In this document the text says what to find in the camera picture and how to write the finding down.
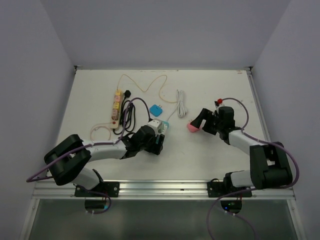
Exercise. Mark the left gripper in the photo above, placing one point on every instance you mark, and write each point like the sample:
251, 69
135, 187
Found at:
155, 148

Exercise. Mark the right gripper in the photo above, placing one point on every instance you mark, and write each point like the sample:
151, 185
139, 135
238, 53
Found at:
205, 114

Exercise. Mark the teal power strip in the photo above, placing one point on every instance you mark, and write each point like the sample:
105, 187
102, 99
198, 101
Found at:
162, 129

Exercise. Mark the pink plug adapter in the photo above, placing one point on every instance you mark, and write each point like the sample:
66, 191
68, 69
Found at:
194, 125

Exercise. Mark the blue plug adapter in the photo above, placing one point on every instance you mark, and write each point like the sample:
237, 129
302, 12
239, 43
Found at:
155, 110

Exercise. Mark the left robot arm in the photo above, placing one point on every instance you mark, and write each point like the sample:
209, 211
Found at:
67, 161

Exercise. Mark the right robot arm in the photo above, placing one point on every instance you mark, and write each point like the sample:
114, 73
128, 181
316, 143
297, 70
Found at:
268, 164

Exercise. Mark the beige multicolour power strip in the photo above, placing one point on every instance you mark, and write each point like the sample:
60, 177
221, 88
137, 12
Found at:
116, 109

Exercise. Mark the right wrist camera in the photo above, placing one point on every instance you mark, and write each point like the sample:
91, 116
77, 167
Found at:
219, 103

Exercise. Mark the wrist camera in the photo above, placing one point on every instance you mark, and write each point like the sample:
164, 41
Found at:
156, 125
219, 103

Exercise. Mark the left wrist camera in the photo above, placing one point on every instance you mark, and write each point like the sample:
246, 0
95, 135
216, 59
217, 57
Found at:
156, 125

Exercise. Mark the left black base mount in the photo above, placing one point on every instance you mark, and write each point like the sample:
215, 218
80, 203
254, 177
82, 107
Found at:
109, 188

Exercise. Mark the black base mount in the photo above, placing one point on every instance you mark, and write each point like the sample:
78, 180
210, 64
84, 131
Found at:
109, 188
217, 188

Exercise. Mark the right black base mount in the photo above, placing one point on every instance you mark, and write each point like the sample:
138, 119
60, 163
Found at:
217, 188

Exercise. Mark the aluminium front rail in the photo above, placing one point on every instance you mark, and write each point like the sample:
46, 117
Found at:
130, 190

